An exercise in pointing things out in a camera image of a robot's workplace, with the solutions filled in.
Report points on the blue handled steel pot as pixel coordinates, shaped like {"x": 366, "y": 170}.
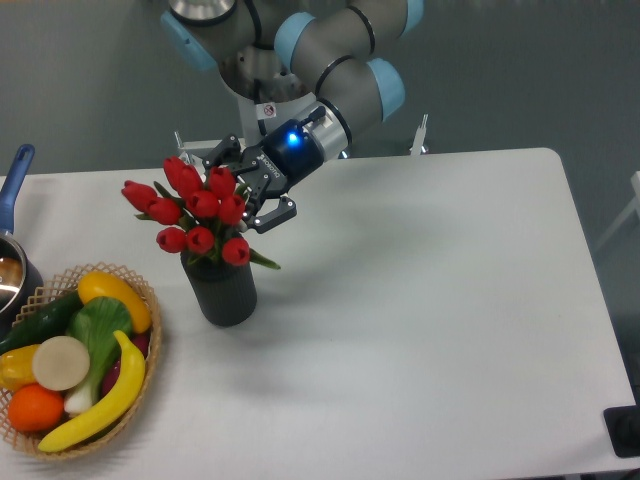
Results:
{"x": 19, "y": 277}

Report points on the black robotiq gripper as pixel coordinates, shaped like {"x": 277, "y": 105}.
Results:
{"x": 271, "y": 168}

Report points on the yellow banana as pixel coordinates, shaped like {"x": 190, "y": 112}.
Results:
{"x": 107, "y": 410}

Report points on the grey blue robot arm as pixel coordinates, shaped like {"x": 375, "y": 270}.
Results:
{"x": 307, "y": 87}

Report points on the green cucumber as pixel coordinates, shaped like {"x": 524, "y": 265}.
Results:
{"x": 50, "y": 320}

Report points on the red tulip bouquet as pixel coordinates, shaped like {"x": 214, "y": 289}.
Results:
{"x": 200, "y": 215}

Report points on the green bok choy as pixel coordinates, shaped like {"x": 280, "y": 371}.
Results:
{"x": 94, "y": 326}

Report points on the beige round radish slice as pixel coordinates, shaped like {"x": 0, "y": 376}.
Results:
{"x": 60, "y": 363}

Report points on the yellow squash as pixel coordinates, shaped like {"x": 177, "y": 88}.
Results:
{"x": 102, "y": 284}

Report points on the woven wicker basket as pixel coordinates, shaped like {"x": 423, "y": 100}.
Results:
{"x": 57, "y": 287}

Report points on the white furniture piece right edge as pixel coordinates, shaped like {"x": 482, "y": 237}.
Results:
{"x": 624, "y": 222}

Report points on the purple eggplant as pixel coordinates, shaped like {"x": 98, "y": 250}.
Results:
{"x": 142, "y": 342}

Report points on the black device at table edge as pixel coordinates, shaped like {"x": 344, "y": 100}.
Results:
{"x": 623, "y": 428}

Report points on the yellow bell pepper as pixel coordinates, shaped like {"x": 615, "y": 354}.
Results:
{"x": 16, "y": 367}

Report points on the orange fruit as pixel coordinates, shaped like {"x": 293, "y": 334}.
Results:
{"x": 34, "y": 408}

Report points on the dark grey ribbed vase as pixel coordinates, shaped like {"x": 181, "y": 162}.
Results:
{"x": 226, "y": 294}

